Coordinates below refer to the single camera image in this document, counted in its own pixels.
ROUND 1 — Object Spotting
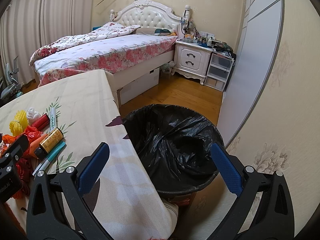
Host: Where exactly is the teal white packet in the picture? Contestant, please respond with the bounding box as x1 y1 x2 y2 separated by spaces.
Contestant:
32 140 66 177

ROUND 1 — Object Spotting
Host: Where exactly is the yellow film canister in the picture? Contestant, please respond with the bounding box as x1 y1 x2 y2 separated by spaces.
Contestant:
34 127 63 160

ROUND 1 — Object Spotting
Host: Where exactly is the yellow foam net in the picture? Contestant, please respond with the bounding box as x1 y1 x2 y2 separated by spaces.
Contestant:
9 110 28 137

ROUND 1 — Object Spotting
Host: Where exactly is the orange folded paper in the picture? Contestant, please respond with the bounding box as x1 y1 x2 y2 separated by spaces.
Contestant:
29 133 47 158

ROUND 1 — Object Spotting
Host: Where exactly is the red plastic bag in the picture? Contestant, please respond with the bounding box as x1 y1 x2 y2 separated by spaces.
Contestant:
1 126 42 199

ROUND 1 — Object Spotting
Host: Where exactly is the red cylinder tube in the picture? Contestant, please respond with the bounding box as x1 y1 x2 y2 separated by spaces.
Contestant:
31 113 50 131

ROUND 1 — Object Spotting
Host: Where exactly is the white green tube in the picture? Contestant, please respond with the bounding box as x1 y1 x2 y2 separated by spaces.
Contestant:
49 107 57 132

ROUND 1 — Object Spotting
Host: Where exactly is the grey office chair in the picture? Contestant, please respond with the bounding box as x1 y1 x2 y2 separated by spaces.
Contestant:
1 56 23 103

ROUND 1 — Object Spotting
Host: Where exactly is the black bin with bag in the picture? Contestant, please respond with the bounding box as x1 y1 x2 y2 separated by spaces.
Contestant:
123 104 223 206

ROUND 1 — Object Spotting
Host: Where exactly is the white sliding wardrobe door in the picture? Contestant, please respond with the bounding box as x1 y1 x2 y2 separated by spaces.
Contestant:
217 0 284 145

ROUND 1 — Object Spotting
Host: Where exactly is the white under-bed box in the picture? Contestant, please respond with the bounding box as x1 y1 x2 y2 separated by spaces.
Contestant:
119 68 159 105

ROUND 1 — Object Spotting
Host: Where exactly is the clear plastic drawer unit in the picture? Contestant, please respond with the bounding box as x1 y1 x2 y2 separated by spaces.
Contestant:
204 51 234 92

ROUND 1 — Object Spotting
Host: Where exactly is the white nightstand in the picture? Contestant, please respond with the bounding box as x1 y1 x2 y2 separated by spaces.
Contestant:
171 41 213 85

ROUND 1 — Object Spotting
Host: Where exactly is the beige curtain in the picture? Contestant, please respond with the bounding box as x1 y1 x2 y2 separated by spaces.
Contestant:
1 0 93 84

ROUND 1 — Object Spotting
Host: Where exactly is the floral quilt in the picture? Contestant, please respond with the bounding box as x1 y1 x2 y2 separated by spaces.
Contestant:
29 22 141 67

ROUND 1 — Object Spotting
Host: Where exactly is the nightstand clutter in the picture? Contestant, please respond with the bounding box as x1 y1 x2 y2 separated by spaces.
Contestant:
180 6 233 55

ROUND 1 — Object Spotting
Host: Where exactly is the white bed with headboard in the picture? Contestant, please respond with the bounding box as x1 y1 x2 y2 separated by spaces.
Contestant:
31 0 182 89

